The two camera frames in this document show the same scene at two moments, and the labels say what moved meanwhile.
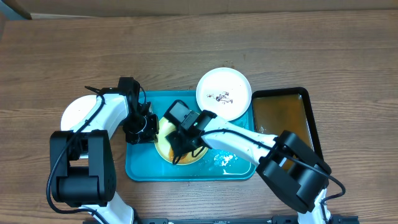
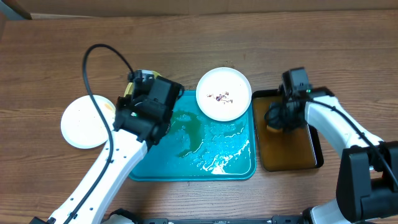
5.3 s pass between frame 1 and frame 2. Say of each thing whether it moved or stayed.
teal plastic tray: stayed
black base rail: stayed
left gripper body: moved
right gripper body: moved
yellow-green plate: moved
